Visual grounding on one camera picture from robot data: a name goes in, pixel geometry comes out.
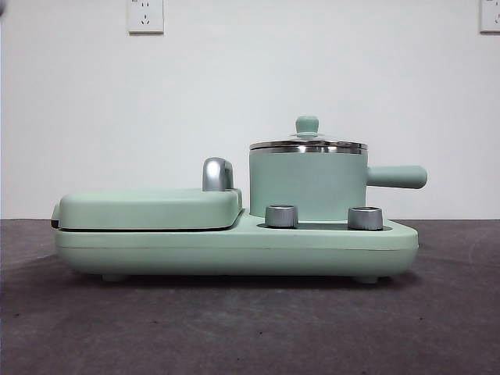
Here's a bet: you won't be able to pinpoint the glass pot lid green knob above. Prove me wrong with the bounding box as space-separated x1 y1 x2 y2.
249 115 368 153

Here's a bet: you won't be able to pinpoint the silver control knob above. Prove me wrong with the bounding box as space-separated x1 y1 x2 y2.
347 205 384 230
264 204 299 228

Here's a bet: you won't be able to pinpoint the mint green breakfast maker base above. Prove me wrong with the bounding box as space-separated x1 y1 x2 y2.
54 207 420 283

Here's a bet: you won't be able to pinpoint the mint green hinged griddle cover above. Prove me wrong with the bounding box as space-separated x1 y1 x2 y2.
52 187 244 231

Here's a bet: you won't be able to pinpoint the chrome griddle cover handle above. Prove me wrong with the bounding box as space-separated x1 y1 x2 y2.
202 157 236 192

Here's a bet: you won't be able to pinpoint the mint green pot with handle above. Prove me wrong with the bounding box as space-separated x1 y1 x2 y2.
248 148 428 220

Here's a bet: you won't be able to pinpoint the white wall socket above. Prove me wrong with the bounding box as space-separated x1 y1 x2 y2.
480 0 500 34
128 0 165 34

